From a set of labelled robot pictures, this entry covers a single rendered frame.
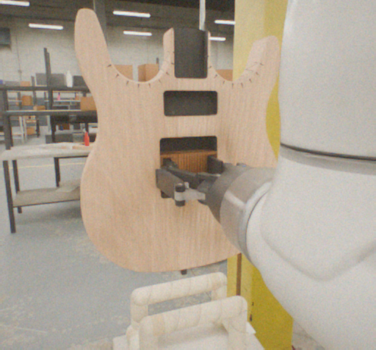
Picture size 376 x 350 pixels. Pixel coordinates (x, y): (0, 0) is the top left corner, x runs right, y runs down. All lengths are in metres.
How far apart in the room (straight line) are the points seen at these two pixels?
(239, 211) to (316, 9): 0.16
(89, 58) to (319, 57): 0.35
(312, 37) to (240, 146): 0.38
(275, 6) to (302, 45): 1.33
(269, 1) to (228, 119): 1.02
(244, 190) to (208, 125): 0.25
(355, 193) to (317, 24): 0.09
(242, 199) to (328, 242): 0.11
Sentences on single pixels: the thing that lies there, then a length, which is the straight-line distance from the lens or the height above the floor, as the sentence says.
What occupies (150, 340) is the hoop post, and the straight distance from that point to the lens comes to 0.59.
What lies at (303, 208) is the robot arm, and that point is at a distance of 0.19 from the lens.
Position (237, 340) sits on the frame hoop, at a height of 1.14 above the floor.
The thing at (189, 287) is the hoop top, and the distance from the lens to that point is 0.66.
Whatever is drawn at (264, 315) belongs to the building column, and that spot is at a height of 0.45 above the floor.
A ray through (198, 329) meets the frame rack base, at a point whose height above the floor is 1.10.
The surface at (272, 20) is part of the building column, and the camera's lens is 1.50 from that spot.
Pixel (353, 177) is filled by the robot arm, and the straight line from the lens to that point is 0.18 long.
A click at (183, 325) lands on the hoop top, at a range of 0.59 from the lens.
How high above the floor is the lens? 1.57
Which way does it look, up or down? 12 degrees down
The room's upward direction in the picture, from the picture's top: straight up
